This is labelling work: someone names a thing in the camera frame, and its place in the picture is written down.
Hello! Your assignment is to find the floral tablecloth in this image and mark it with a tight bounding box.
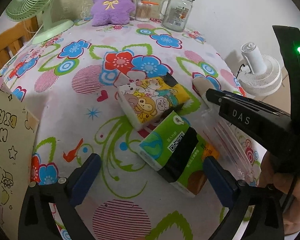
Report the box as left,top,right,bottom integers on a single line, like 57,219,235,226
1,18,243,239

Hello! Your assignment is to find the green desk fan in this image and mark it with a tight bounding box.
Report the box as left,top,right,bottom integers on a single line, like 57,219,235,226
5,0,74,44

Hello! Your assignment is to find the white standing fan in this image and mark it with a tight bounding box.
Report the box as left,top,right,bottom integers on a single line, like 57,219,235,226
237,42,282,96

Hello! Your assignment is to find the right hand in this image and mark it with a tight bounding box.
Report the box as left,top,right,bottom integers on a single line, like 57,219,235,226
258,151,300,235

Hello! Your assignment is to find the cotton swab container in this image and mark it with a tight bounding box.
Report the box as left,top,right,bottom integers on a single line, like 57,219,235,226
135,0,159,22

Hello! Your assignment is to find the purple plush toy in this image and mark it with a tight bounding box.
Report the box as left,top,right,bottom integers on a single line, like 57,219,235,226
90,0,136,27

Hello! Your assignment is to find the glass jar green lid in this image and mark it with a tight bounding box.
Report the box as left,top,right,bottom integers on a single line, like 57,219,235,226
159,0,195,32

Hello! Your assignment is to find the wooden chair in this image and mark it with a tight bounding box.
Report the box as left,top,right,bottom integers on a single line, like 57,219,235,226
0,16,39,70

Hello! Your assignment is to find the yellow cartoon tissue pack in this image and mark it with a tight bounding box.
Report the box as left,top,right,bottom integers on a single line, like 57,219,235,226
117,73,190,131

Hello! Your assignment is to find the clear plastic tissue pack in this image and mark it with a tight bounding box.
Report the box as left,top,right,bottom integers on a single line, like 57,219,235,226
200,109,255,185

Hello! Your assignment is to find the white sock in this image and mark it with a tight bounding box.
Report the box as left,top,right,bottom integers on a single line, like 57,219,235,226
192,76,214,105

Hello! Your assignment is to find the green tissue pack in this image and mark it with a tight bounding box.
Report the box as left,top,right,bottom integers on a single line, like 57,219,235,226
138,111,219,198

